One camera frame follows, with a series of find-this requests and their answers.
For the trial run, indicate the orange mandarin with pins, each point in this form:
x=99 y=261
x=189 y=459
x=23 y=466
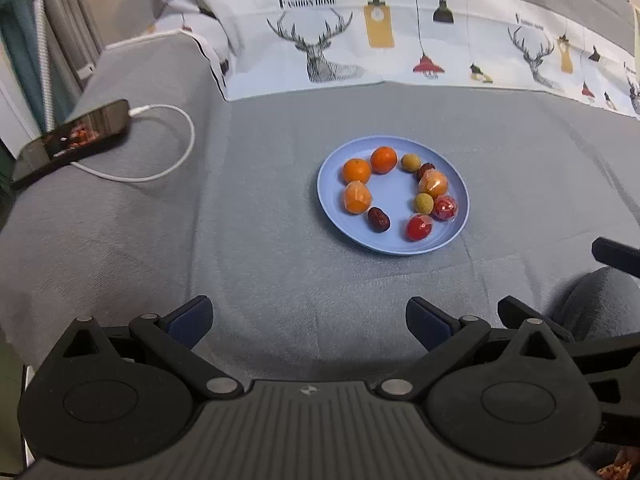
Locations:
x=356 y=169
x=383 y=159

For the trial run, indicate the black smartphone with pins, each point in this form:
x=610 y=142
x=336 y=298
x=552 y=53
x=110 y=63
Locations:
x=87 y=135

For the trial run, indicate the grey trouser knee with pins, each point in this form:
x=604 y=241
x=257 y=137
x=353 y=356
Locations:
x=602 y=304

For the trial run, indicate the blue round plate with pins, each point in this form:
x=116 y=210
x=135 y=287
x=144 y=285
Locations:
x=393 y=193

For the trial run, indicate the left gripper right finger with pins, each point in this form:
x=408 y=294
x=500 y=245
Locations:
x=505 y=397

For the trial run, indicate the striped white pole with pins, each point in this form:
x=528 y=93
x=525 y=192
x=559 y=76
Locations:
x=44 y=64

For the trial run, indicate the dark red jujube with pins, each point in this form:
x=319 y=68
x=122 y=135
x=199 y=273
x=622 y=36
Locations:
x=422 y=170
x=378 y=220

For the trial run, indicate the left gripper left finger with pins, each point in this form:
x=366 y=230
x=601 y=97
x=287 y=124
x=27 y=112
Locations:
x=111 y=396

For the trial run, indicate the red fruit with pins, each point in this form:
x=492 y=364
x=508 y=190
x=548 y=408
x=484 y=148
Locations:
x=419 y=227
x=445 y=208

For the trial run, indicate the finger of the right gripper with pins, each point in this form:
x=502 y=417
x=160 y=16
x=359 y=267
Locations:
x=513 y=313
x=617 y=255

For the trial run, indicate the yellow green small fruit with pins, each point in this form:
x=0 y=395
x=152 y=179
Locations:
x=423 y=203
x=411 y=162

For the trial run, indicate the orange fruit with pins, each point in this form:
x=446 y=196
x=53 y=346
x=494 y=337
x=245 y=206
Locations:
x=434 y=183
x=356 y=198

